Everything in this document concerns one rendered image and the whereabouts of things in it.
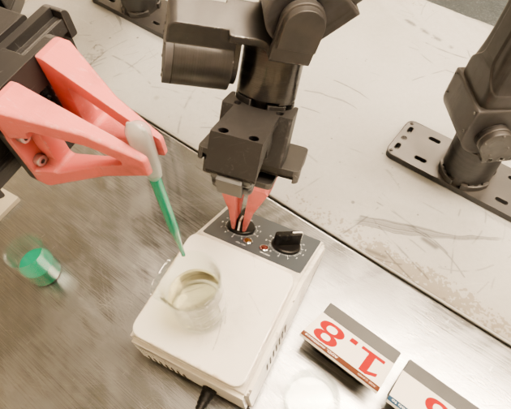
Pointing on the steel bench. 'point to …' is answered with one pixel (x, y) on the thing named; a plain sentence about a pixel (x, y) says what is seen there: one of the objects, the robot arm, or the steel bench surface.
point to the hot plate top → (248, 297)
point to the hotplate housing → (211, 386)
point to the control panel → (268, 228)
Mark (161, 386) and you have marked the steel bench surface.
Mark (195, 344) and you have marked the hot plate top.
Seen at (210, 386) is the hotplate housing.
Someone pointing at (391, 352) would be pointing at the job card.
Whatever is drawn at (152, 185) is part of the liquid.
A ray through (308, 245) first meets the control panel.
